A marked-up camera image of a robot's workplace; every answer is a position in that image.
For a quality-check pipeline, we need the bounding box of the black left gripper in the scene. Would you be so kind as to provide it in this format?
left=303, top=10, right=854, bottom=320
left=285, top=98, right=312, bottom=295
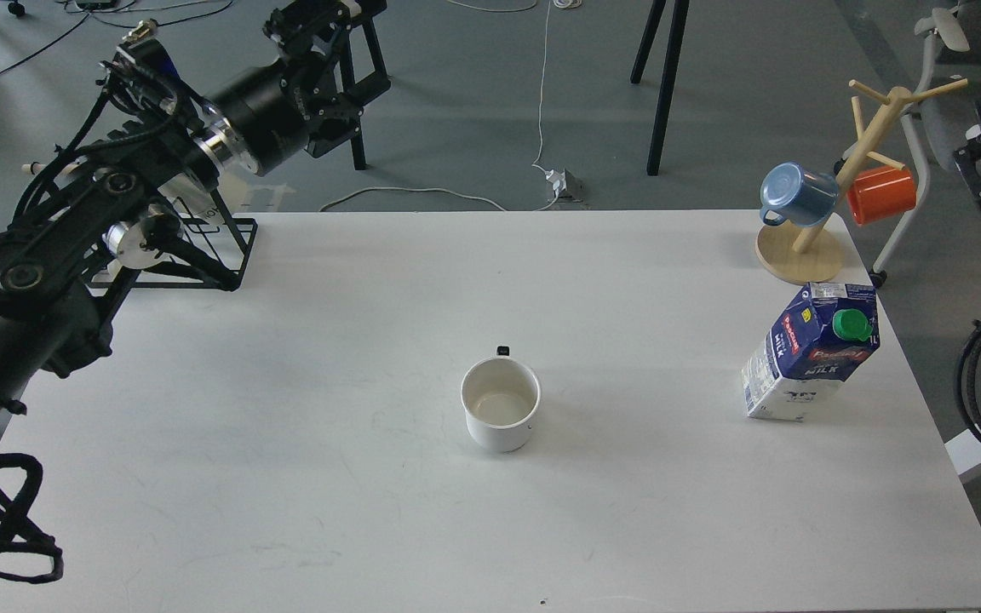
left=205, top=1, right=387, bottom=177

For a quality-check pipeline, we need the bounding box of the white ceramic mug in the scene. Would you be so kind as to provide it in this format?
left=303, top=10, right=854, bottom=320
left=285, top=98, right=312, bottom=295
left=460, top=345, right=542, bottom=453

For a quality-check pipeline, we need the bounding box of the blue white milk carton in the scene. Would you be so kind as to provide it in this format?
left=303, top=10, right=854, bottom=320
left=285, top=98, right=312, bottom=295
left=741, top=282, right=880, bottom=422

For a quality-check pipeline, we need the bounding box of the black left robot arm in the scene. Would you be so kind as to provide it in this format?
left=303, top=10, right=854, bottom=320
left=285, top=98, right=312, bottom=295
left=0, top=1, right=392, bottom=583

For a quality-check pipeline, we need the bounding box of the black table leg left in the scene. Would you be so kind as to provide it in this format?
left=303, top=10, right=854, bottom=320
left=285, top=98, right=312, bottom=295
left=340, top=17, right=392, bottom=171

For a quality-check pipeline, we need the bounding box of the black table leg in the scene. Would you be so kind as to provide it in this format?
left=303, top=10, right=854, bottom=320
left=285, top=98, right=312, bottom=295
left=340, top=17, right=392, bottom=171
left=629, top=1, right=691, bottom=177

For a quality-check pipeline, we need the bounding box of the white power adapter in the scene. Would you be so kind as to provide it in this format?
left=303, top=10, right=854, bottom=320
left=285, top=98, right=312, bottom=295
left=544, top=169, right=587, bottom=204

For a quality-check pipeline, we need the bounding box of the black table leg right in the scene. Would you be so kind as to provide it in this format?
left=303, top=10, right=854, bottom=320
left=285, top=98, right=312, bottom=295
left=629, top=1, right=691, bottom=177

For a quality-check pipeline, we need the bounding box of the blue hanging mug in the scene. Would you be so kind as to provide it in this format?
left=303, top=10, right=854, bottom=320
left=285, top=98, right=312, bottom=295
left=759, top=162, right=840, bottom=228

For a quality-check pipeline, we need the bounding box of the wooden mug tree stand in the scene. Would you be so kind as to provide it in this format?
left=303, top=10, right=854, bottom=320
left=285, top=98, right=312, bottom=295
left=755, top=77, right=969, bottom=284

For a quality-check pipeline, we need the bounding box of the orange hanging mug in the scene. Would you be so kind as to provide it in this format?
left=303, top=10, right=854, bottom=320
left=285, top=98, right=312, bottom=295
left=847, top=166, right=918, bottom=226

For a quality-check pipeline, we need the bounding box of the grey office chair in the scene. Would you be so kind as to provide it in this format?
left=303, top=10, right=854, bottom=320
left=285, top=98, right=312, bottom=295
left=869, top=0, right=981, bottom=289

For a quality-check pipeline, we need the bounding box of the black floor cable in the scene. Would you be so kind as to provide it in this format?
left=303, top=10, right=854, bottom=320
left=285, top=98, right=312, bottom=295
left=0, top=0, right=233, bottom=116

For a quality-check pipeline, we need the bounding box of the black wire cup rack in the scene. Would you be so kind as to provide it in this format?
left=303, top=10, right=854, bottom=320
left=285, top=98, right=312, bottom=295
left=86, top=190, right=260, bottom=290

